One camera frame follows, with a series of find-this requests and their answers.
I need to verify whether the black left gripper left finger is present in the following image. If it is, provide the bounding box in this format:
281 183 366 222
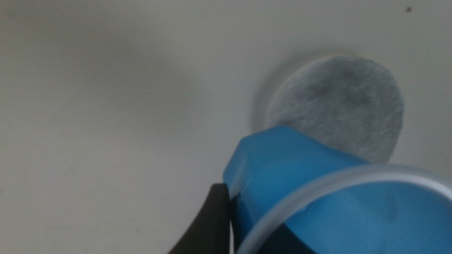
168 183 232 254

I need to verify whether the blue plastic cup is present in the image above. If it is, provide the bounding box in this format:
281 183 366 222
222 125 452 254

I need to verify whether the round grey felt cup mat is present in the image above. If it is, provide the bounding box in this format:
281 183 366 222
263 54 405 164

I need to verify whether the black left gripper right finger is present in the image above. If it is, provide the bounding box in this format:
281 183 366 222
280 222 318 254

